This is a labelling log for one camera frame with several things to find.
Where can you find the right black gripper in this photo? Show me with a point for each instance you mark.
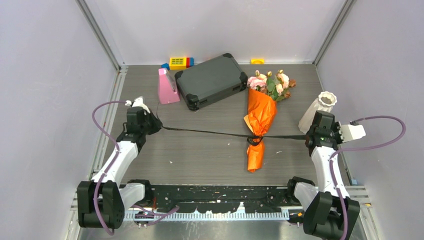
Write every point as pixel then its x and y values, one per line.
pixel 337 128

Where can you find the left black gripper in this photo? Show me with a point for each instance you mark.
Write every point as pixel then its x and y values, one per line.
pixel 156 127

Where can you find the black ribbon gold lettering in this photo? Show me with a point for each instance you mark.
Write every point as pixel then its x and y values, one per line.
pixel 232 134

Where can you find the orange flower bouquet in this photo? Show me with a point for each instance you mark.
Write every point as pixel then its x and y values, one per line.
pixel 264 92

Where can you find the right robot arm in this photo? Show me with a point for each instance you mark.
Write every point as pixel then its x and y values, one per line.
pixel 329 211

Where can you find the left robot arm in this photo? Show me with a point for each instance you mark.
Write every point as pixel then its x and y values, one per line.
pixel 101 201

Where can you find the white ribbed vase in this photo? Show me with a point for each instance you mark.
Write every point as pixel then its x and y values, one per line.
pixel 324 102

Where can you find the yellow toy block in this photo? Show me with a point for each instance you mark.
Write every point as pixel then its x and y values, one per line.
pixel 178 63

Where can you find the red blue toy block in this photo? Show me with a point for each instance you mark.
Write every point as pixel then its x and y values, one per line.
pixel 189 62

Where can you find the dark grey hard case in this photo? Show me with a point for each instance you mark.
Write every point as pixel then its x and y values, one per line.
pixel 210 81

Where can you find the small yellow toy piece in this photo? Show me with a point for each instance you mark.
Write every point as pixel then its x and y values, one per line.
pixel 257 61

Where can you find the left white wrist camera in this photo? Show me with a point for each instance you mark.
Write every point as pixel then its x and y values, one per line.
pixel 137 102

